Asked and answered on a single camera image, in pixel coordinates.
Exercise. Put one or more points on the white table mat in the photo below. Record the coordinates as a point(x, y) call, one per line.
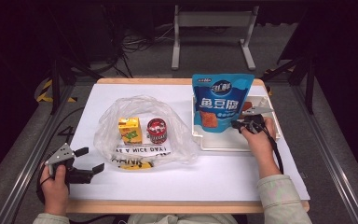
point(183, 183)

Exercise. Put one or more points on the yellow drink carton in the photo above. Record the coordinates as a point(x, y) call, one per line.
point(130, 130)

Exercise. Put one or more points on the blue snack pouch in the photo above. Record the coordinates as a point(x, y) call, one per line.
point(220, 102)

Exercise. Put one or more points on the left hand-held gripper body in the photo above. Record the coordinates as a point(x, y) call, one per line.
point(60, 154)

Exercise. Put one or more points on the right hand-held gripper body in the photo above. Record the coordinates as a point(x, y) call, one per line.
point(256, 121)

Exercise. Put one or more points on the orange-brown box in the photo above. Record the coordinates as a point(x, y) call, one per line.
point(246, 107)

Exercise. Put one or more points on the person's left hand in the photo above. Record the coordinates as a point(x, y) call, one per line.
point(57, 196)

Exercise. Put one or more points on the person's light clothing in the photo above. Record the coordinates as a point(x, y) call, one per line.
point(180, 219)

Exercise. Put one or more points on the clear plastic bag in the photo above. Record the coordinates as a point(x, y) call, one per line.
point(180, 140)

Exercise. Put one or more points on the yellow-black hazard tape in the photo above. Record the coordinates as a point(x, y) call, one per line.
point(45, 91)

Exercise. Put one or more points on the person's right hand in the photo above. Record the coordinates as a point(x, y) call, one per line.
point(262, 144)

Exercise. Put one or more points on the white metal stand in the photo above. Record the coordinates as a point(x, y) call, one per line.
point(214, 18)

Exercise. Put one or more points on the aluminium floor rail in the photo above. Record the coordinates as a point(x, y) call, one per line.
point(28, 168)
point(332, 168)

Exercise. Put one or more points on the red can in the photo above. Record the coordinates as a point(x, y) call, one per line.
point(157, 130)

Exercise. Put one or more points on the white plastic bin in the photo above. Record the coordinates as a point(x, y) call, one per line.
point(227, 141)

